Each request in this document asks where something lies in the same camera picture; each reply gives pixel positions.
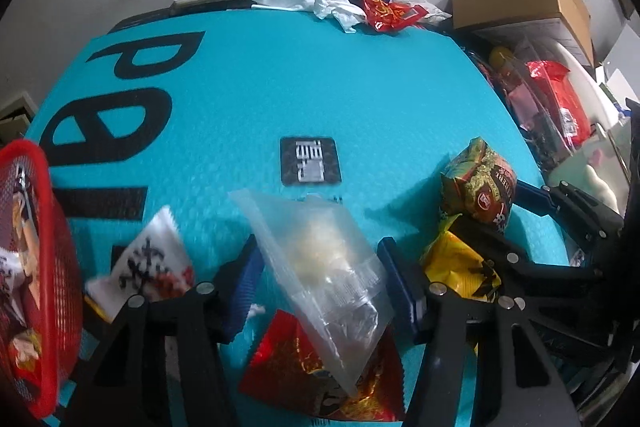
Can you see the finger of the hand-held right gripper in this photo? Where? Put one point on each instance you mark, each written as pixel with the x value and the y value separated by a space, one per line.
pixel 532 199
pixel 540 277

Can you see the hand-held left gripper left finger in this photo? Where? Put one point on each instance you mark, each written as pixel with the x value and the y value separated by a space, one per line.
pixel 245 287

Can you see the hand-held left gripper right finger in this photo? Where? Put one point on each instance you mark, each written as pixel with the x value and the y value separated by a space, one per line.
pixel 400 287

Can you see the yellow snack packet black print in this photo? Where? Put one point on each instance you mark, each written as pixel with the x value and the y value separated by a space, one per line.
pixel 450 267

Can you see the gold and pink snack packet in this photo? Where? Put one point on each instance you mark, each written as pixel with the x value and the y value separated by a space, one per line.
pixel 475 182

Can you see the clear plastic bag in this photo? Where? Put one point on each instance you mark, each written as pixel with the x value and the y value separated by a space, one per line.
pixel 320 257

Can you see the red snack packet gold print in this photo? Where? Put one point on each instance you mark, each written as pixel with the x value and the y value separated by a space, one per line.
pixel 285 367

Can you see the white snack packet black print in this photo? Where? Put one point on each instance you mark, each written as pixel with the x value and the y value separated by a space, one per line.
pixel 150 257

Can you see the red plastic basket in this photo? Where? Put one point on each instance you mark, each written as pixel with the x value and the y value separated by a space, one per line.
pixel 55 257

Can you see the beige and brown snack packet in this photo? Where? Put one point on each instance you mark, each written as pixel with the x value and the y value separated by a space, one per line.
pixel 27 232

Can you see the small red snack packet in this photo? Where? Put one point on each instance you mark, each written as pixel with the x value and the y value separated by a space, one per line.
pixel 25 352

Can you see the small white snack packet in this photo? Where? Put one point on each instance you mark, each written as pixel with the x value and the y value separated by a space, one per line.
pixel 10 267

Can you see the clear bin with red packets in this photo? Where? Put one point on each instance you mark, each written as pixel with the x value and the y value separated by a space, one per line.
pixel 600 187

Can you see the red packet in plastic bag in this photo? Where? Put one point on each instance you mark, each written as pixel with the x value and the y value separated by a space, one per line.
pixel 555 92

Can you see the teal mat with black lettering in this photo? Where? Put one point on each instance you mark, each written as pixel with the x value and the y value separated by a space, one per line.
pixel 250 82

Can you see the red candy wrapper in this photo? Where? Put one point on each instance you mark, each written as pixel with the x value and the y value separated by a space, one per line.
pixel 390 14

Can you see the small open cardboard box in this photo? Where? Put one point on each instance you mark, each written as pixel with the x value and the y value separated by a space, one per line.
pixel 17 117

